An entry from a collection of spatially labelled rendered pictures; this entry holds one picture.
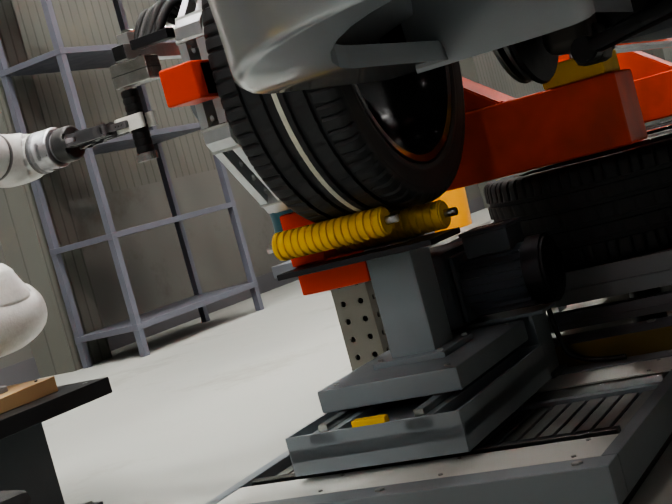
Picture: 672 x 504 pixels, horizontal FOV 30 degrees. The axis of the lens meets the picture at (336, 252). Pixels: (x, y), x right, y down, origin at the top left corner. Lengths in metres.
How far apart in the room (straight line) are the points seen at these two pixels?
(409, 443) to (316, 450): 0.19
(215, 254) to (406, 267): 5.89
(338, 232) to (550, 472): 0.67
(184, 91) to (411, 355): 0.69
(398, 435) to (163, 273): 5.69
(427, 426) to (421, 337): 0.30
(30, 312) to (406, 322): 1.06
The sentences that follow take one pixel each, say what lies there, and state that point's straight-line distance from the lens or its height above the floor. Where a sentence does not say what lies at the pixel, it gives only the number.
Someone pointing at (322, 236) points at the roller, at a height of 0.51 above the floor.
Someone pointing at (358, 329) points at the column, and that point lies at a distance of 3.17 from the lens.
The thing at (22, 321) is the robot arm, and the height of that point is 0.48.
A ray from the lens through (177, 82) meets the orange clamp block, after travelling 2.30.
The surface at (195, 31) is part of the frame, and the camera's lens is 2.38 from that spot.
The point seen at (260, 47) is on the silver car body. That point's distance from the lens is 1.46.
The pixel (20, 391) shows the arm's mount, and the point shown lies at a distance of 2.99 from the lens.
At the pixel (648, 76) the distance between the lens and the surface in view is 4.70.
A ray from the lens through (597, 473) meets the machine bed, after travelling 2.00.
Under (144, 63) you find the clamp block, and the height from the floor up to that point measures 0.93.
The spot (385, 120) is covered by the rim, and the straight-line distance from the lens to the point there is 2.71.
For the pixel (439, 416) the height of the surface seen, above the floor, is 0.16.
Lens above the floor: 0.61
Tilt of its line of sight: 3 degrees down
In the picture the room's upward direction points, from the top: 15 degrees counter-clockwise
